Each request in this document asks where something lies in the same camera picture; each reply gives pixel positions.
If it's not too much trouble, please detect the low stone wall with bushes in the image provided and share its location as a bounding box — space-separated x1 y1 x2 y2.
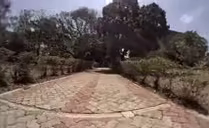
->
117 56 209 116
0 44 95 93

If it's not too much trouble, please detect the pale kerb strip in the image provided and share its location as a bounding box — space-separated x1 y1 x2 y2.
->
0 73 75 100

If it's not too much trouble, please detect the green bush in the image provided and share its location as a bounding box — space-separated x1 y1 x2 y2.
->
165 30 209 68

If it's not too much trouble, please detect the red brick path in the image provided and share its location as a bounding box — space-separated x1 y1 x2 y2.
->
0 67 209 128

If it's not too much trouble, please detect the group of trees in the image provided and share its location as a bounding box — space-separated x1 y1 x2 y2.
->
0 0 180 69

